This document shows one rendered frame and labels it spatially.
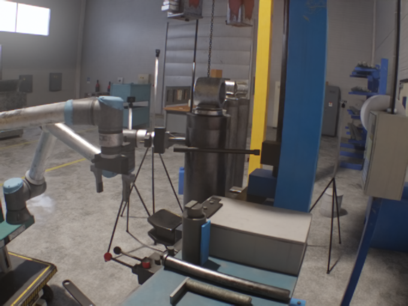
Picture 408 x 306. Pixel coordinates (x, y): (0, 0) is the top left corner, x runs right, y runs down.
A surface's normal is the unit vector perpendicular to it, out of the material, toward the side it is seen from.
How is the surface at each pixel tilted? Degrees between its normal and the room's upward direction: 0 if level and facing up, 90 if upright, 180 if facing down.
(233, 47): 90
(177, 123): 90
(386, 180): 90
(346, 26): 90
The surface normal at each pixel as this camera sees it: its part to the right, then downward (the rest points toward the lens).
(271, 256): -0.39, 0.19
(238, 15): -0.69, 0.13
